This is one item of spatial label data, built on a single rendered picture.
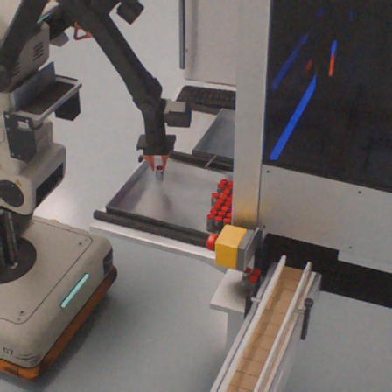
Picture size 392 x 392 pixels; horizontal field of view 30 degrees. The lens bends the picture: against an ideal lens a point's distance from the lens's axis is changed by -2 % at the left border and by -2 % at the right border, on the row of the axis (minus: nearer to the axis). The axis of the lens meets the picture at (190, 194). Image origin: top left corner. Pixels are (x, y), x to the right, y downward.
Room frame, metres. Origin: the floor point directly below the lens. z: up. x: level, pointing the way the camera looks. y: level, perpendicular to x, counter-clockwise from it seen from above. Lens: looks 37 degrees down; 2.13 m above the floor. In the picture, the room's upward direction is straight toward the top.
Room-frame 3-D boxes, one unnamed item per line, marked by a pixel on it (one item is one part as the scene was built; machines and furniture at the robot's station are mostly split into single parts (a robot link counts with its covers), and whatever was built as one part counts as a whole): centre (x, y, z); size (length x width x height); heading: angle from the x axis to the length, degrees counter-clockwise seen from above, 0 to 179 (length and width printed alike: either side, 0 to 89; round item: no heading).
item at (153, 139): (1.73, 0.09, 1.04); 0.10 x 0.07 x 0.07; 83
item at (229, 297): (1.28, -0.13, 0.87); 0.14 x 0.13 x 0.02; 68
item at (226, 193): (1.58, -0.08, 0.90); 0.18 x 0.02 x 0.05; 157
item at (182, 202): (1.62, 0.02, 0.90); 0.34 x 0.26 x 0.04; 67
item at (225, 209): (1.57, -0.10, 0.90); 0.18 x 0.02 x 0.05; 157
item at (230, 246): (1.31, -0.10, 1.00); 0.08 x 0.07 x 0.07; 68
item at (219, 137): (1.90, -0.21, 0.90); 0.34 x 0.26 x 0.04; 68
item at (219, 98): (2.30, -0.15, 0.82); 0.40 x 0.14 x 0.02; 75
